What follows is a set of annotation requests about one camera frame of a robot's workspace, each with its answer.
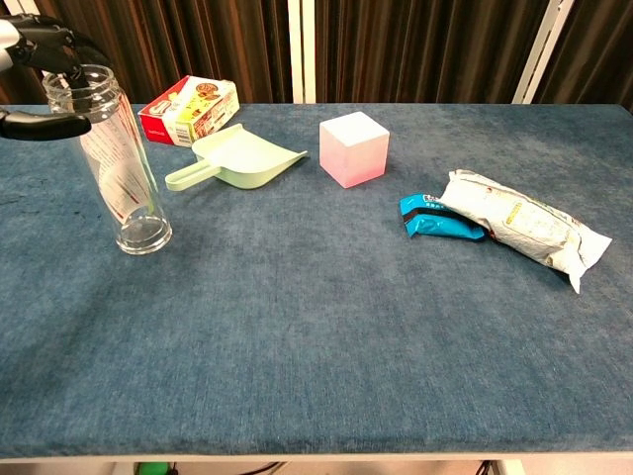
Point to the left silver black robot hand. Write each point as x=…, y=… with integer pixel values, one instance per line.
x=44, y=44

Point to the clear plastic bottle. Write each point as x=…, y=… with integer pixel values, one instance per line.
x=118, y=173

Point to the red snack box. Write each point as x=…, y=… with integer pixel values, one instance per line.
x=193, y=111

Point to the mint green plastic scoop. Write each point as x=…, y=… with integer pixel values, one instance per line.
x=247, y=158

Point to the pink white cube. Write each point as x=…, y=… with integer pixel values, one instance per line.
x=353, y=148

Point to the blue felt table mat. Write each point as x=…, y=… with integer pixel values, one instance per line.
x=297, y=321

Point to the blue snack packet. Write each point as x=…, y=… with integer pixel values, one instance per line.
x=435, y=222

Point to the bright green object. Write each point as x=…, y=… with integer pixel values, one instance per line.
x=155, y=468

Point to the white snack bag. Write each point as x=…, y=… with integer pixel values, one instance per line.
x=524, y=222

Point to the white slanted frame post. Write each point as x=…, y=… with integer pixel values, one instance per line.
x=28, y=7
x=541, y=49

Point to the white vertical frame post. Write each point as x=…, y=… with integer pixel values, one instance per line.
x=301, y=49

